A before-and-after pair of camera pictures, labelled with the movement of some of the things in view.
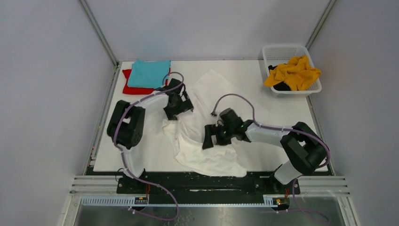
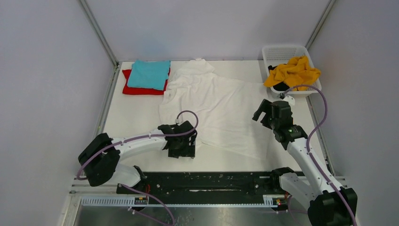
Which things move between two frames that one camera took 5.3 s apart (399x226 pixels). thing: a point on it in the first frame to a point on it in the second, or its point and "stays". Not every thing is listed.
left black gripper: x=186 y=106 to x=188 y=151
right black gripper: x=211 y=136 to x=268 y=115
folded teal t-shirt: x=148 y=73 stays
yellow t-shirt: x=298 y=71 stays
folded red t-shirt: x=128 y=90 stays
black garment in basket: x=281 y=86 stays
